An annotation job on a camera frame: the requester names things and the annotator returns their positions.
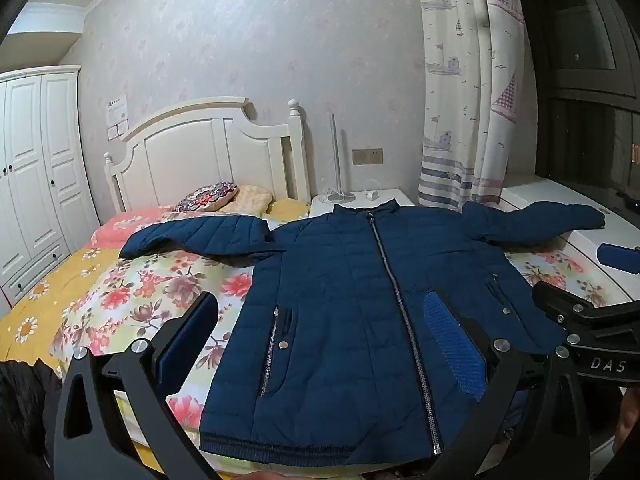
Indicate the sailboat print curtain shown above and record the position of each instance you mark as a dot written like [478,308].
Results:
[465,85]

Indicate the dark window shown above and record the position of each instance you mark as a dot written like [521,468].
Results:
[585,70]

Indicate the white nightstand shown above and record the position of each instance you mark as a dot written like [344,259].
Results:
[395,197]

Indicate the purple patterned cushion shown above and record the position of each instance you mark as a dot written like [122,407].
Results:
[205,197]

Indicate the floral bed quilt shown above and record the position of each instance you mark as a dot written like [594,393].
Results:
[150,285]

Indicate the white wall paper sheet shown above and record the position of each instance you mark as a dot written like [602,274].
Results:
[116,110]

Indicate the yellow pillow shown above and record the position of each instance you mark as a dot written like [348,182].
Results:
[290,208]

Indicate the white wardrobe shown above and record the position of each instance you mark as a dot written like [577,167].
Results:
[35,175]

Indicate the beige pillow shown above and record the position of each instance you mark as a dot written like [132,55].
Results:
[247,197]

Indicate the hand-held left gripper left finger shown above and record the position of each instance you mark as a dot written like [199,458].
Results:
[184,342]

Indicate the pink floral pillow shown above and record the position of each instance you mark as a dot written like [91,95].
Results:
[117,221]

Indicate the navy blue puffer jacket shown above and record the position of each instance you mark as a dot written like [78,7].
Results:
[350,320]

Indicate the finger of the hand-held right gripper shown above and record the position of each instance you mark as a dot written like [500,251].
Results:
[555,300]
[617,258]

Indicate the white bed headboard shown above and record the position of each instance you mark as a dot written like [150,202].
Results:
[200,150]

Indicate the brown wall socket panel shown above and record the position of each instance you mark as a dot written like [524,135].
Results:
[367,156]

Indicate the white pole lamp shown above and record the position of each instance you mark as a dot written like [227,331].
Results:
[336,160]

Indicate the person's right forearm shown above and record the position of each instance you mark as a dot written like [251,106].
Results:
[631,420]

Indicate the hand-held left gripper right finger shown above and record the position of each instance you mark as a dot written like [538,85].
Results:
[452,345]

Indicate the yellow floral bed sheet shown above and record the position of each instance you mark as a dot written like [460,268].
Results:
[45,300]

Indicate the black cloth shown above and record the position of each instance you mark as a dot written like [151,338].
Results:
[25,410]

